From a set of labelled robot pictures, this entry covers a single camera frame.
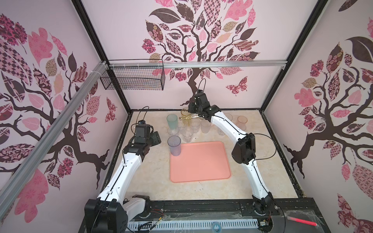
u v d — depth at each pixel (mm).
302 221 702
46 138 518
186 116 1071
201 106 725
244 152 599
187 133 1014
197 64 944
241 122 1067
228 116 1065
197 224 697
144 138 599
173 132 1027
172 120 1014
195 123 1075
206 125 1055
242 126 1069
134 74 947
